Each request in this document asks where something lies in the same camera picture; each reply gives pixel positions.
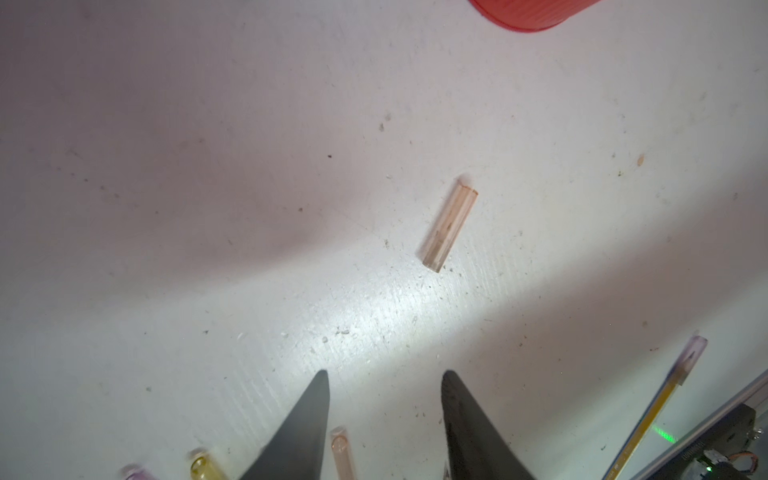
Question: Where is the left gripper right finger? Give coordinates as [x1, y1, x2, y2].
[441, 370, 534, 480]

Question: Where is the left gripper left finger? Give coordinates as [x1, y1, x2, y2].
[241, 370, 330, 480]

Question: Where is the clear orange pencil cap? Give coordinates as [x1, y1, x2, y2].
[330, 426, 357, 480]

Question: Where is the clear yellow pencil cap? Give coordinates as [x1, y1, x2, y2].
[189, 453, 227, 480]

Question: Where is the yellow black capped pencil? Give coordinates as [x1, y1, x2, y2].
[602, 335, 708, 480]

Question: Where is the clear pink pencil cap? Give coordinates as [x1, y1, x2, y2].
[121, 465, 155, 480]

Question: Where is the clear peach pencil cap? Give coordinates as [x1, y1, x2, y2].
[420, 180, 478, 273]

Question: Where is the red pen cup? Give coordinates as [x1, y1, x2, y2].
[470, 0, 599, 33]

